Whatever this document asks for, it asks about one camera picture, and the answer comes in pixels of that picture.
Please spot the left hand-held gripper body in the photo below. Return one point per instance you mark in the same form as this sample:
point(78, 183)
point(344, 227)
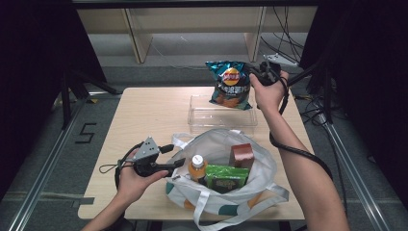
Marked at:
point(146, 150)

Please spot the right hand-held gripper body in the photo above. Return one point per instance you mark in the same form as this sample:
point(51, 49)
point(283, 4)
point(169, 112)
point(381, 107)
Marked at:
point(267, 73)

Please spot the orange drink bottle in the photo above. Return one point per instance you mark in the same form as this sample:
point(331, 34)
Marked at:
point(197, 166)

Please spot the blue chip bag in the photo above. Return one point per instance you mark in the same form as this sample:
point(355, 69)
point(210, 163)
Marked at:
point(229, 86)

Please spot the clear plastic container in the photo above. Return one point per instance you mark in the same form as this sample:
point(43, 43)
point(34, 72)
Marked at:
point(205, 115)

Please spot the white canvas tote bag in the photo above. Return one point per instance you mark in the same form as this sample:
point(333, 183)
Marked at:
point(221, 141)

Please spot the green snack packet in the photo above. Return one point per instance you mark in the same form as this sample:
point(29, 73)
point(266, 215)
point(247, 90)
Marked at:
point(226, 178)

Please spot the brown carton box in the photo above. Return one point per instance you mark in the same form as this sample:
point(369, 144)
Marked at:
point(242, 155)

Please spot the person's right hand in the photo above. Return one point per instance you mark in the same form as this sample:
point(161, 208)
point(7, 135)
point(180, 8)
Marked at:
point(271, 96)

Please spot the person's left hand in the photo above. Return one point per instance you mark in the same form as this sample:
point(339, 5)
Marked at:
point(134, 186)

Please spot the black metal stand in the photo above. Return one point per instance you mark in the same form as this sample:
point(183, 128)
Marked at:
point(65, 102)
point(327, 96)

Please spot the beige wooden desk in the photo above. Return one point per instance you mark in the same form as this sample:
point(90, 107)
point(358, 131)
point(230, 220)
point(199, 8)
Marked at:
point(192, 19)

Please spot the black curtain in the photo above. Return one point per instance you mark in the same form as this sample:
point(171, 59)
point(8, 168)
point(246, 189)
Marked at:
point(369, 80)
point(35, 80)

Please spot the metal floor rail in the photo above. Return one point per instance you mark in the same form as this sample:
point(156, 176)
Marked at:
point(349, 160)
point(41, 178)

